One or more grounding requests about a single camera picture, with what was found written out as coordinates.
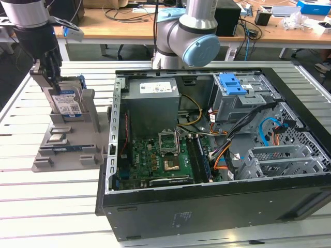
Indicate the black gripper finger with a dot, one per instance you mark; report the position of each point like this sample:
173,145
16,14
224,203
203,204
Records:
54,67
36,69

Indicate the hard disk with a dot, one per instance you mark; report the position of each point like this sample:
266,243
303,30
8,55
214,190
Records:
68,103

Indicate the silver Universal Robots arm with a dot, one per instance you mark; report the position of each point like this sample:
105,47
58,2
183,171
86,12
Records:
170,33

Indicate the grey metal disk bay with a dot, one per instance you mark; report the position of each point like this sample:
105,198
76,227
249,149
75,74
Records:
279,155

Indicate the grey parts rack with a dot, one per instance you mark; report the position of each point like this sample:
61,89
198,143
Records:
75,134

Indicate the silver CPU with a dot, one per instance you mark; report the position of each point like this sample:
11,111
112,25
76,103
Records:
56,137

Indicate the wooden desk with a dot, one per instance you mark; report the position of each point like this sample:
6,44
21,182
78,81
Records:
116,29

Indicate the dark blue RAM stick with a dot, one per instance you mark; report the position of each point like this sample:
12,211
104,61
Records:
69,148

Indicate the grey power supply unit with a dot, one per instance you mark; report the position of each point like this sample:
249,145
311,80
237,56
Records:
150,111

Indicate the green motherboard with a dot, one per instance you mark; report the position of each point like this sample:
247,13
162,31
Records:
144,155

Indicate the locking lever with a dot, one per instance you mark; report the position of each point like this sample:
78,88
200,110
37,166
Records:
178,140

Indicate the black graphics card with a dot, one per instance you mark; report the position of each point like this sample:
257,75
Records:
170,180

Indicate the black RAM slot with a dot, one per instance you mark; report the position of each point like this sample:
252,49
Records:
192,160

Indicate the white power strip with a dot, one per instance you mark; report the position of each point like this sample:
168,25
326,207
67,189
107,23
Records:
231,54

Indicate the blue plastic drive latch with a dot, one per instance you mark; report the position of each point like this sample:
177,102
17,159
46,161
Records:
231,84

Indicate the green RAM stick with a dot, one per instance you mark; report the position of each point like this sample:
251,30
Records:
205,162

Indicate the black speaker box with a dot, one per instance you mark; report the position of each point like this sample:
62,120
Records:
227,20

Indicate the grey metal drive cage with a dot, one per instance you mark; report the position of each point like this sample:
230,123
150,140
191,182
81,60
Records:
232,108

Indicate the black open PC case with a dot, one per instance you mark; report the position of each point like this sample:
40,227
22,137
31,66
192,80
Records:
207,211

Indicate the small black container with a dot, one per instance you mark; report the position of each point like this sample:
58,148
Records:
262,18

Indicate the crumpled clear plastic bag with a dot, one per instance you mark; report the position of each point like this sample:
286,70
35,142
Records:
294,20

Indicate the blue cardboard box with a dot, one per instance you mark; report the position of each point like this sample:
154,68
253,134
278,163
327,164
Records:
315,9

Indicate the white box with black inlay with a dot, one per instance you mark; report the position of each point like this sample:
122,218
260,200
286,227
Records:
323,29

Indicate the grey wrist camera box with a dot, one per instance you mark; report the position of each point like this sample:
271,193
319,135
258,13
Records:
73,32

